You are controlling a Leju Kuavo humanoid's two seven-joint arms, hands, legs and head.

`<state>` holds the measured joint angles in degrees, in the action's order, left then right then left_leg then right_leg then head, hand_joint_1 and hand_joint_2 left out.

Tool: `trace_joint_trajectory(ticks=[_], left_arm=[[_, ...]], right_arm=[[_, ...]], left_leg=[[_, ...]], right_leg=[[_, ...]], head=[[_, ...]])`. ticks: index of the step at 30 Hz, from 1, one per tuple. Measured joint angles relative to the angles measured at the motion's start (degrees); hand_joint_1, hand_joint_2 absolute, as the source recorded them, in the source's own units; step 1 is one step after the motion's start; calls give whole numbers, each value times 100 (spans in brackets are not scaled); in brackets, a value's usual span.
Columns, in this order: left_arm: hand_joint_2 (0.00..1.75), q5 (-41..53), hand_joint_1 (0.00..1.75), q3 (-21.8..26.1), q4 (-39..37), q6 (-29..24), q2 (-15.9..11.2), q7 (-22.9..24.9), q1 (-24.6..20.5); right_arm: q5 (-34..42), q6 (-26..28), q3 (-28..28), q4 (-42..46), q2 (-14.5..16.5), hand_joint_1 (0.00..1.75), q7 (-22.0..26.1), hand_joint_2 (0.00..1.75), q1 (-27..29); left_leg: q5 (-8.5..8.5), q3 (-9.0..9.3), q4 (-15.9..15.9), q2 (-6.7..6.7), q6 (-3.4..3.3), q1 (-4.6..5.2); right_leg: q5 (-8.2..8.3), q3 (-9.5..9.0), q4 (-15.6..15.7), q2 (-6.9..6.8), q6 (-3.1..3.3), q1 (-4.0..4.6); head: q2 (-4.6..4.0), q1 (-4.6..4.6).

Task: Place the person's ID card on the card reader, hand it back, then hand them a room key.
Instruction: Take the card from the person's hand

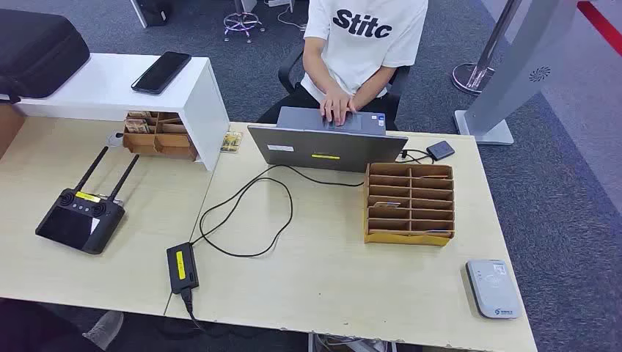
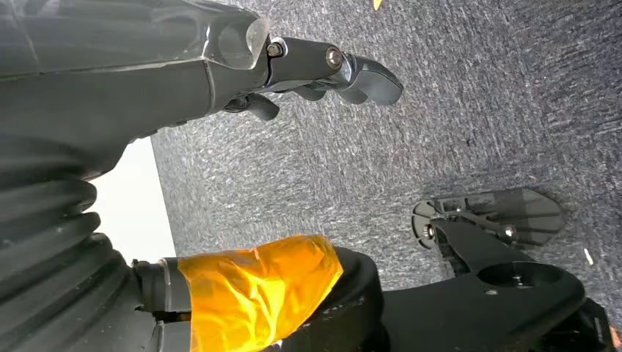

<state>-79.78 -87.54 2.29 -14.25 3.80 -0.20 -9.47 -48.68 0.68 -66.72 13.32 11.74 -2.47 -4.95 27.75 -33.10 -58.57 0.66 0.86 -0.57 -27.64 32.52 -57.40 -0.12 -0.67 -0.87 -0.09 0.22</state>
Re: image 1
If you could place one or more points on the chrome stanchion post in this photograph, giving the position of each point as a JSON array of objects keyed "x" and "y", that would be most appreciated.
[{"x": 466, "y": 77}]

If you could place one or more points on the cardboard slotted card holder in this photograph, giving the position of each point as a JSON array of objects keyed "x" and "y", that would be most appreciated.
[{"x": 408, "y": 238}]

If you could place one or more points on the white card reader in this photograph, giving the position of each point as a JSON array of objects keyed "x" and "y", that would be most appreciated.
[{"x": 493, "y": 289}]

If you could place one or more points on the brown wooden board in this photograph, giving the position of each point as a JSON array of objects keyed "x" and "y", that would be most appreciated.
[{"x": 9, "y": 128}]

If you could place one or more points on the white round puck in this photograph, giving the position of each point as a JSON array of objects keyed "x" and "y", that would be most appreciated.
[{"x": 115, "y": 140}]

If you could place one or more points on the red barrier belt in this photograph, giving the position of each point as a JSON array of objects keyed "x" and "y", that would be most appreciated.
[{"x": 600, "y": 22}]

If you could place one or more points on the black remote controller with antennas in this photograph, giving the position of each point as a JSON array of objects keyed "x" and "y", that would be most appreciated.
[{"x": 77, "y": 223}]

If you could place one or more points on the black carrying case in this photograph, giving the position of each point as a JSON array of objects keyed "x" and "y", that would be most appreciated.
[{"x": 34, "y": 53}]

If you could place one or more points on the black external drive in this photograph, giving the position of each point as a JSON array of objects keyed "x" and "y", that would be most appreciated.
[{"x": 440, "y": 150}]

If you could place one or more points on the black computer tower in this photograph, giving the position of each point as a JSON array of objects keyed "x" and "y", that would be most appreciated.
[{"x": 153, "y": 12}]

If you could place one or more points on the black power adapter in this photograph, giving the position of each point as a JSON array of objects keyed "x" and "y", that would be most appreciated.
[{"x": 182, "y": 267}]

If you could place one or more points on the person's right forearm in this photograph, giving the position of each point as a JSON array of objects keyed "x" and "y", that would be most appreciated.
[{"x": 318, "y": 73}]

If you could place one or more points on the grey laptop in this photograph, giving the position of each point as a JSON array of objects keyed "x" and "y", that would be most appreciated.
[{"x": 330, "y": 150}]

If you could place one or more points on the open cardboard box organizer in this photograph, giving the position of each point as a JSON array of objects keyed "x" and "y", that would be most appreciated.
[{"x": 160, "y": 146}]

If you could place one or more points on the photo card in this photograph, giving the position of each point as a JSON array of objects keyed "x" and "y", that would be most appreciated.
[{"x": 232, "y": 142}]

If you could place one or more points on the black smartphone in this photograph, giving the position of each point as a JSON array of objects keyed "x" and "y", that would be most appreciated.
[{"x": 160, "y": 73}]

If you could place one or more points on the chrome stool base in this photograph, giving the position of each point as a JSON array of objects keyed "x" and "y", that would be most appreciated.
[{"x": 241, "y": 22}]

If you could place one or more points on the person's left forearm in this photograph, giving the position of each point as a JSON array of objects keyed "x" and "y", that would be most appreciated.
[{"x": 374, "y": 85}]

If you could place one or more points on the grey kiosk stand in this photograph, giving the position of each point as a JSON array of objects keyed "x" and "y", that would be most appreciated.
[{"x": 525, "y": 53}]

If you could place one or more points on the black office chair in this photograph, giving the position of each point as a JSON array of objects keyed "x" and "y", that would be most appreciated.
[{"x": 286, "y": 73}]

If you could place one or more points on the white desk shelf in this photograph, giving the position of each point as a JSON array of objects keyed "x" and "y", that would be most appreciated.
[{"x": 97, "y": 87}]

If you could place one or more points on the person's right hand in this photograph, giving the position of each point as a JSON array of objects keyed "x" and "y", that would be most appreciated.
[{"x": 337, "y": 107}]

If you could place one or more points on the stack of photo cards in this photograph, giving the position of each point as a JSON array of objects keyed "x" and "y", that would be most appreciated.
[
  {"x": 139, "y": 114},
  {"x": 137, "y": 126}
]

